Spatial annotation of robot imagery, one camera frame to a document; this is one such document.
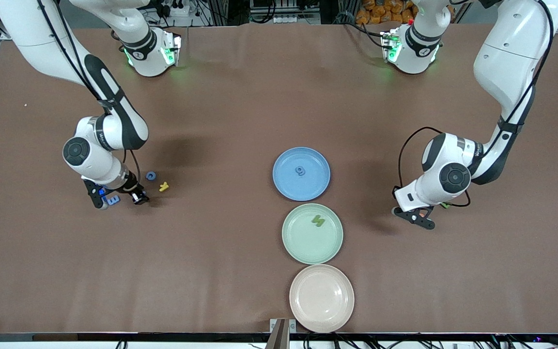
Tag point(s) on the blue foam letter c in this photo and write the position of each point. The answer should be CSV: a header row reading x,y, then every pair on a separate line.
x,y
147,177

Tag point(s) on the blue foam letter m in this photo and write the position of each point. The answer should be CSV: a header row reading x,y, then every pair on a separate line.
x,y
113,199

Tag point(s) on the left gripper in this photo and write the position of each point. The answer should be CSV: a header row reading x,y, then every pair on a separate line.
x,y
394,191

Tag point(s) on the beige pink plate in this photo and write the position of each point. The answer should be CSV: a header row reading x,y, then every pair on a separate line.
x,y
321,298

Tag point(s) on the yellow foam letter k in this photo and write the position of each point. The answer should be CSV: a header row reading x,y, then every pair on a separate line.
x,y
163,186

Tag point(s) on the blue foam digit nine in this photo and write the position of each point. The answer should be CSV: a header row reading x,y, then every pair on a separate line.
x,y
300,171

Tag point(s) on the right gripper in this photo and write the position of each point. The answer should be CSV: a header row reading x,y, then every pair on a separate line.
x,y
131,188

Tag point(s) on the orange mesh bag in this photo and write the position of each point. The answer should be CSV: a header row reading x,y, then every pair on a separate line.
x,y
380,9

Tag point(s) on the blue plate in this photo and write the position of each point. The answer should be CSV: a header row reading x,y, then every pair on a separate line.
x,y
288,186

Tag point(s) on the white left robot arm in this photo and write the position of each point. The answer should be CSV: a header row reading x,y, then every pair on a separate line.
x,y
516,48

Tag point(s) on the long white power strip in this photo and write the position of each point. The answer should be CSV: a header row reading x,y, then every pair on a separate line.
x,y
286,19

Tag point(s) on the white power strip with plugs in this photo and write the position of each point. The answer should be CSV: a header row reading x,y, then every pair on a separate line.
x,y
177,7

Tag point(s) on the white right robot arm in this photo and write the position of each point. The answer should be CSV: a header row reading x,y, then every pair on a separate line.
x,y
27,29

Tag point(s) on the green plate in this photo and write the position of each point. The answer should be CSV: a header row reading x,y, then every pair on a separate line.
x,y
305,242

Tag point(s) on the green foam letter N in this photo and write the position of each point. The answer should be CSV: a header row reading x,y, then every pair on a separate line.
x,y
317,221

